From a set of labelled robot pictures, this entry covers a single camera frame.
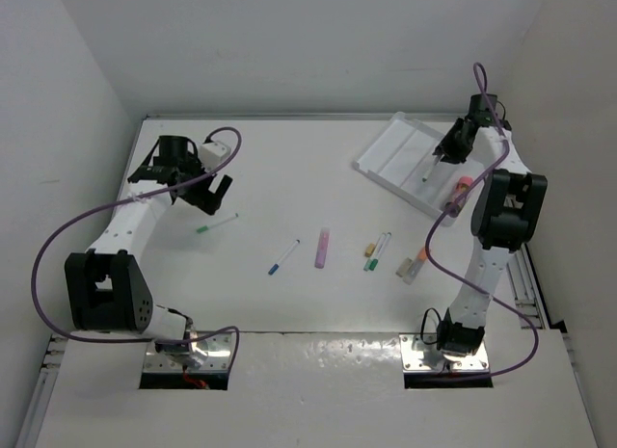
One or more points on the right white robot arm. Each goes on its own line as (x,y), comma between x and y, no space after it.
(504,218)

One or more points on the pink capped clear tube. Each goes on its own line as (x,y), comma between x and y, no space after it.
(457,199)

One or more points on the white divided tray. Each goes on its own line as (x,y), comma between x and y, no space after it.
(400,154)

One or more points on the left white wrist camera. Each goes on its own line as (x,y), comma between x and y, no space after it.
(213,154)

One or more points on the metal base plate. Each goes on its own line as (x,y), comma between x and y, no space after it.
(420,358)
(208,356)

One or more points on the orange capped clear tube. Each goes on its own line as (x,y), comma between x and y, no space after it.
(415,267)

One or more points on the pink highlighter stick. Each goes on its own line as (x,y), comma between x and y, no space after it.
(322,248)

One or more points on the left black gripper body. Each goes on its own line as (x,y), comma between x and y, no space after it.
(196,193)

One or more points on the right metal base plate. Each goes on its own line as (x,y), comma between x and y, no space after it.
(420,358)

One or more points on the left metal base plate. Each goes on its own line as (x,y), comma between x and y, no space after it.
(208,356)

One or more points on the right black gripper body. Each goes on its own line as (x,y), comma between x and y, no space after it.
(453,145)

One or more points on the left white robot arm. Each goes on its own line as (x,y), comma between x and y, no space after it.
(107,289)

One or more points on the blue capped white pen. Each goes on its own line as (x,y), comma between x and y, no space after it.
(283,257)

